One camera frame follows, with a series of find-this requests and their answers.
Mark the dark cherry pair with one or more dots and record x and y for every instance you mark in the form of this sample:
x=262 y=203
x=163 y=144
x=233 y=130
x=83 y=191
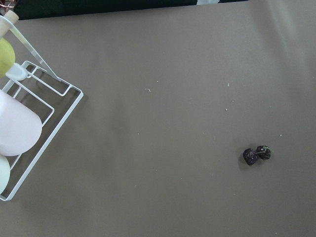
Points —
x=262 y=152

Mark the pink plastic cup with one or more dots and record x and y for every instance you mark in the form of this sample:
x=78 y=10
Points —
x=20 y=127

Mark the yellow plastic cup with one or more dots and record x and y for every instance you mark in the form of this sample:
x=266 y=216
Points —
x=7 y=56

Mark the white wire cup rack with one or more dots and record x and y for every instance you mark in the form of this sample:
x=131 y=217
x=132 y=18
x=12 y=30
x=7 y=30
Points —
x=35 y=85

